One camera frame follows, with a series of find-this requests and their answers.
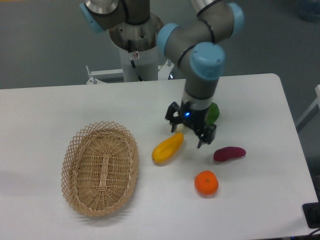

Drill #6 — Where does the yellow mango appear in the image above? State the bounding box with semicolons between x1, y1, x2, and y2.
151;132;184;164

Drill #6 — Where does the black device at table edge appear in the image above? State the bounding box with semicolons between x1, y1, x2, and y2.
302;202;320;229

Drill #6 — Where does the white post at right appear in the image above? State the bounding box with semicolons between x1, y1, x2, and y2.
295;84;320;133

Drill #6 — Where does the green bok choy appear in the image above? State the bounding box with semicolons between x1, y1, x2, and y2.
172;101;221;133

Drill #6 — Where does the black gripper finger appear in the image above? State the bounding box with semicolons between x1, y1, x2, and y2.
194;124;217;149
165;101;184;133

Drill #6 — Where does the orange tangerine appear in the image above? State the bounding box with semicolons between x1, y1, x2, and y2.
194;170;219;196

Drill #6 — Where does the purple sweet potato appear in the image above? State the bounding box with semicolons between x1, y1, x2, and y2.
213;146;247;162

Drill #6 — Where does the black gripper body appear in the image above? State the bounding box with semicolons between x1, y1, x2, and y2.
178;100;212;132

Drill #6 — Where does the white metal frame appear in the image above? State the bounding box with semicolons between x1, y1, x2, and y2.
85;59;175;85

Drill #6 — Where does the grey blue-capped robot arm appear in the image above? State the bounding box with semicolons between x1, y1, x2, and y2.
79;0;245;145

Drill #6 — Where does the woven wicker basket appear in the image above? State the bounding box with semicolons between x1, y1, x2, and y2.
61;121;139;217

